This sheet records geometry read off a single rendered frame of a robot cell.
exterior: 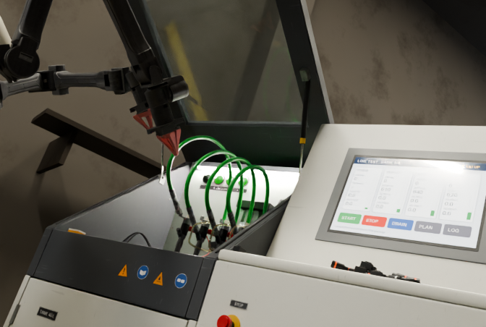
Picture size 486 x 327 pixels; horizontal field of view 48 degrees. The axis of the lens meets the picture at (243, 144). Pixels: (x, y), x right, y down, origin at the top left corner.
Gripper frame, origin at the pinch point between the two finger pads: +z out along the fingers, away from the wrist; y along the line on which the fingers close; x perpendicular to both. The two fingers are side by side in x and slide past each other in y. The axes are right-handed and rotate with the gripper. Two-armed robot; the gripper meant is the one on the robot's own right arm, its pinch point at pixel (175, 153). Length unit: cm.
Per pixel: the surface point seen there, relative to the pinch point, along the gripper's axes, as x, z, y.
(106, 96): 222, -21, 119
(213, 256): -19.2, 26.0, -13.2
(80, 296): 20.5, 30.2, -33.8
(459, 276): -67, 46, 19
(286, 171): 8, 26, 52
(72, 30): 227, -73, 115
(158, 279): -5.1, 28.8, -22.7
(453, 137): -56, 21, 57
